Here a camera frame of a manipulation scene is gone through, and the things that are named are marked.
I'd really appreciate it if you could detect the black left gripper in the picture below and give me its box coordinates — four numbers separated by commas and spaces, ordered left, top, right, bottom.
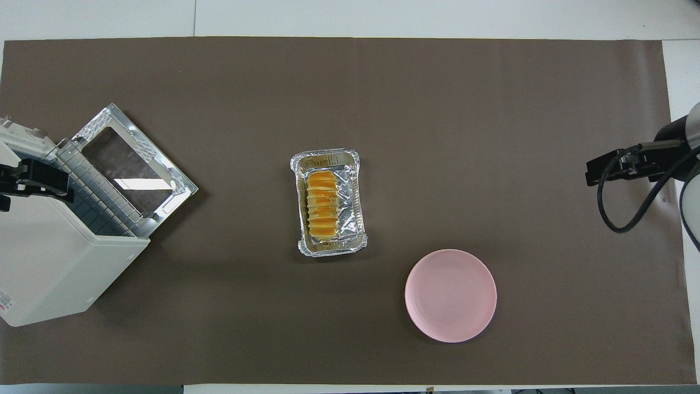
0, 158, 75, 205

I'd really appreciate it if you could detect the pink round plate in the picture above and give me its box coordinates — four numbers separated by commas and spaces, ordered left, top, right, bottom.
405, 249, 498, 344

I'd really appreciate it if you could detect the white toaster oven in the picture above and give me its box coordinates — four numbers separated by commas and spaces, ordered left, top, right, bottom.
0, 114, 151, 328

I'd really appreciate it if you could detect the glass oven door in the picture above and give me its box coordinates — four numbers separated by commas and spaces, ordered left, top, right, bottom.
71, 102, 199, 239

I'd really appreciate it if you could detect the brown table mat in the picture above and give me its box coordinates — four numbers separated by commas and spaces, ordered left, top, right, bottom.
0, 37, 698, 386

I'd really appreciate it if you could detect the golden sliced bread loaf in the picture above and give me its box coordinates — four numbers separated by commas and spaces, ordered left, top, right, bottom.
306, 170, 340, 242

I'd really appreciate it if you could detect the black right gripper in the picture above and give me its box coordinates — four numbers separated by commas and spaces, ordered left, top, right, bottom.
585, 139, 687, 187

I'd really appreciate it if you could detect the metal oven wire rack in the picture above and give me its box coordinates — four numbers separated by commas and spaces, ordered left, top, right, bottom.
54, 139, 154, 237

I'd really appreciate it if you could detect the aluminium foil tray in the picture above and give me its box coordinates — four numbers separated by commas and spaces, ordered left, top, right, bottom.
289, 147, 369, 259

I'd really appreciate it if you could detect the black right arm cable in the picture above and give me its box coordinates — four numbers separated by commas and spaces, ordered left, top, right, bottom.
597, 144, 700, 235

